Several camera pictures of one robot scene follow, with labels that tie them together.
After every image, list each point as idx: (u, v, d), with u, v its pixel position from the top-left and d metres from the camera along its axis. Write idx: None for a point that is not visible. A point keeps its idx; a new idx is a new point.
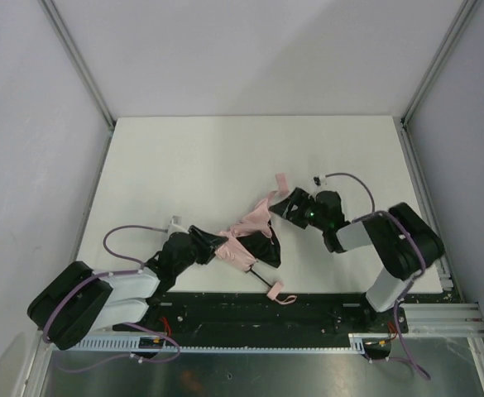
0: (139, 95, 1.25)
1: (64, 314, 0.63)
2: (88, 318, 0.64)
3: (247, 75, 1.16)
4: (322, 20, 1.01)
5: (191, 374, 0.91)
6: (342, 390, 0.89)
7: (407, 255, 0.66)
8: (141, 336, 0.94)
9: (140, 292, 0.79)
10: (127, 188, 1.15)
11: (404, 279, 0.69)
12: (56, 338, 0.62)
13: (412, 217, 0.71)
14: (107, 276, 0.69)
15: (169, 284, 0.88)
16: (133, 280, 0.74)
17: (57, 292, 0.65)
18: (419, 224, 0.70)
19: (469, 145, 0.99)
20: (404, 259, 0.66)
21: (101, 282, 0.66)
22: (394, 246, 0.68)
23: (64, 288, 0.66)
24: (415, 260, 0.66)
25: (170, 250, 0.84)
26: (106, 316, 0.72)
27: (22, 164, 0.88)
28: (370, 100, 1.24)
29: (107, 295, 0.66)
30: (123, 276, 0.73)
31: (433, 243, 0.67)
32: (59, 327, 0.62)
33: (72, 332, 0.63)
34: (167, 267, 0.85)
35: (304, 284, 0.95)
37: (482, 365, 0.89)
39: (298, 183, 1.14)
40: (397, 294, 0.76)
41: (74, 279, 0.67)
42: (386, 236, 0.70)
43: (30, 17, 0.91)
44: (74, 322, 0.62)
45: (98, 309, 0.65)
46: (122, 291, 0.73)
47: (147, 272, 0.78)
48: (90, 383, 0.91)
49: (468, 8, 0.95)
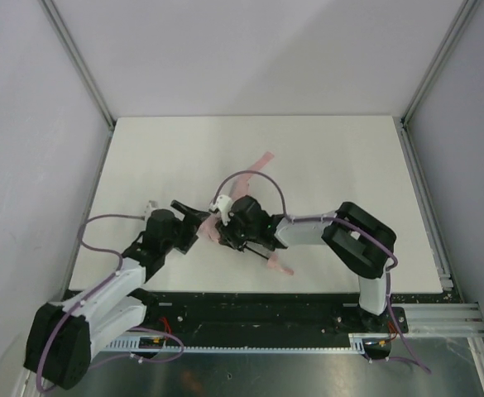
0: (140, 97, 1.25)
1: (55, 360, 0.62)
2: (79, 355, 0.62)
3: (248, 75, 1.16)
4: (323, 19, 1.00)
5: (192, 374, 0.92)
6: (342, 390, 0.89)
7: (371, 253, 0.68)
8: (141, 336, 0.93)
9: (126, 291, 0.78)
10: (127, 188, 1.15)
11: (380, 274, 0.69)
12: (60, 383, 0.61)
13: (361, 214, 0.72)
14: (80, 307, 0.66)
15: (159, 262, 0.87)
16: (111, 289, 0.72)
17: (40, 341, 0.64)
18: (369, 217, 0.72)
19: (470, 144, 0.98)
20: (370, 257, 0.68)
21: (74, 319, 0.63)
22: (360, 249, 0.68)
23: (43, 337, 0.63)
24: (379, 252, 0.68)
25: (155, 226, 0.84)
26: (108, 332, 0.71)
27: (22, 163, 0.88)
28: (371, 100, 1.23)
29: (87, 327, 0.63)
30: (99, 292, 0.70)
31: (385, 231, 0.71)
32: (56, 373, 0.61)
33: (73, 372, 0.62)
34: (152, 241, 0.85)
35: (302, 282, 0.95)
37: (482, 365, 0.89)
39: (298, 182, 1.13)
40: (384, 293, 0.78)
41: (49, 321, 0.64)
42: (352, 241, 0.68)
43: (30, 18, 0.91)
44: (66, 366, 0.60)
45: (83, 342, 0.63)
46: (104, 306, 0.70)
47: (122, 275, 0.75)
48: (90, 384, 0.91)
49: (470, 6, 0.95)
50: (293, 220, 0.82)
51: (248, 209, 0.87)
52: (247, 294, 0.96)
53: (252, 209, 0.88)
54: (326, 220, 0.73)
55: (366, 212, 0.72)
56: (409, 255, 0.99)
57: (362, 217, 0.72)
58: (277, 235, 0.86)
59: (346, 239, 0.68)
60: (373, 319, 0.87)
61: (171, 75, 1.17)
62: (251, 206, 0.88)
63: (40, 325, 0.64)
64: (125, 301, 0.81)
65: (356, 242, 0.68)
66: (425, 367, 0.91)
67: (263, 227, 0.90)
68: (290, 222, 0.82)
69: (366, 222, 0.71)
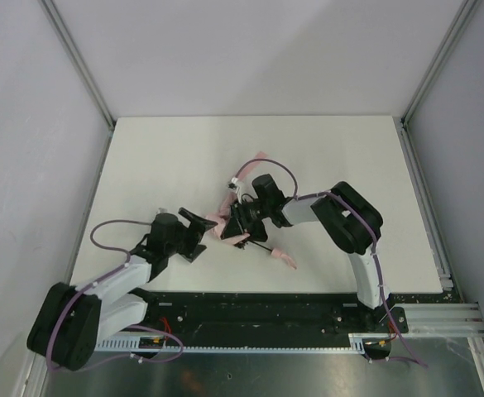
0: (140, 97, 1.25)
1: (64, 338, 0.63)
2: (88, 335, 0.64)
3: (248, 75, 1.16)
4: (323, 19, 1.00)
5: (192, 374, 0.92)
6: (342, 390, 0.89)
7: (353, 230, 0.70)
8: (141, 336, 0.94)
9: (136, 283, 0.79)
10: (128, 188, 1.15)
11: (361, 251, 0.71)
12: (65, 363, 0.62)
13: (352, 194, 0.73)
14: (93, 287, 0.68)
15: (163, 264, 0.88)
16: (122, 277, 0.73)
17: (50, 320, 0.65)
18: (360, 198, 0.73)
19: (470, 143, 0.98)
20: (351, 234, 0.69)
21: (88, 296, 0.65)
22: (342, 225, 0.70)
23: (53, 315, 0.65)
24: (361, 231, 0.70)
25: (160, 229, 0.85)
26: (112, 323, 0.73)
27: (22, 163, 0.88)
28: (371, 100, 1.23)
29: (99, 304, 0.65)
30: (110, 279, 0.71)
31: (374, 215, 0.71)
32: (64, 351, 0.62)
33: (79, 351, 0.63)
34: (156, 244, 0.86)
35: (303, 282, 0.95)
37: (481, 365, 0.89)
39: (298, 182, 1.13)
40: (377, 284, 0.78)
41: (61, 299, 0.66)
42: (335, 217, 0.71)
43: (30, 17, 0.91)
44: (75, 342, 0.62)
45: (94, 321, 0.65)
46: (114, 291, 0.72)
47: (131, 265, 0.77)
48: (90, 384, 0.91)
49: (470, 7, 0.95)
50: (299, 198, 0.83)
51: (266, 185, 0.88)
52: (246, 294, 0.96)
53: (269, 187, 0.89)
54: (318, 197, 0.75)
55: (359, 195, 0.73)
56: (409, 255, 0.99)
57: (353, 196, 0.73)
58: (285, 212, 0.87)
59: (328, 213, 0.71)
60: (371, 316, 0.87)
61: (171, 75, 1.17)
62: (270, 184, 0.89)
63: (52, 303, 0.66)
64: (126, 297, 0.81)
65: (340, 219, 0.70)
66: (423, 362, 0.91)
67: (276, 205, 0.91)
68: (294, 200, 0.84)
69: (355, 202, 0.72)
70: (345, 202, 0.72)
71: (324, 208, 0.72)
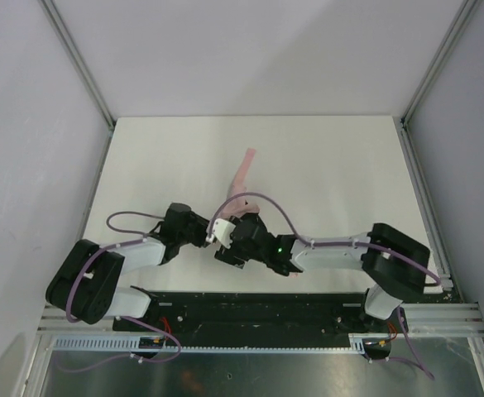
0: (141, 98, 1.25)
1: (83, 290, 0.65)
2: (106, 289, 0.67)
3: (248, 74, 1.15)
4: (322, 20, 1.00)
5: (191, 374, 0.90)
6: (342, 390, 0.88)
7: (412, 278, 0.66)
8: (141, 336, 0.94)
9: (151, 259, 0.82)
10: (128, 187, 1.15)
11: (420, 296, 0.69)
12: (83, 317, 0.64)
13: (395, 237, 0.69)
14: (116, 246, 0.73)
15: (174, 251, 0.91)
16: (141, 248, 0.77)
17: (71, 271, 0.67)
18: (404, 238, 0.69)
19: (471, 143, 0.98)
20: (411, 285, 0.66)
21: (110, 253, 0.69)
22: (400, 279, 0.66)
23: (74, 267, 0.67)
24: (419, 278, 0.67)
25: (173, 215, 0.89)
26: (118, 302, 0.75)
27: (21, 164, 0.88)
28: (371, 100, 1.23)
29: (120, 264, 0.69)
30: (131, 246, 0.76)
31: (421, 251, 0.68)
32: (83, 303, 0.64)
33: (96, 305, 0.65)
34: (170, 230, 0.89)
35: (302, 283, 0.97)
37: (482, 365, 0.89)
39: (297, 180, 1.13)
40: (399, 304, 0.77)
41: (83, 255, 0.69)
42: (392, 272, 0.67)
43: (30, 18, 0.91)
44: (96, 294, 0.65)
45: (114, 277, 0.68)
46: (131, 260, 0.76)
47: (150, 240, 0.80)
48: (88, 385, 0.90)
49: (470, 6, 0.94)
50: (311, 243, 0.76)
51: (252, 237, 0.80)
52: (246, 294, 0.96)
53: (257, 234, 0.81)
54: (357, 246, 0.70)
55: (400, 233, 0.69)
56: None
57: (397, 236, 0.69)
58: (289, 259, 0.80)
59: (385, 270, 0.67)
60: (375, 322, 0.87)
61: (170, 75, 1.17)
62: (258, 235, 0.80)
63: (75, 255, 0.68)
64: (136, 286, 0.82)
65: (396, 271, 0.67)
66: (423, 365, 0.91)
67: (273, 251, 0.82)
68: (309, 246, 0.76)
69: (400, 243, 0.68)
70: (389, 246, 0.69)
71: (380, 265, 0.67)
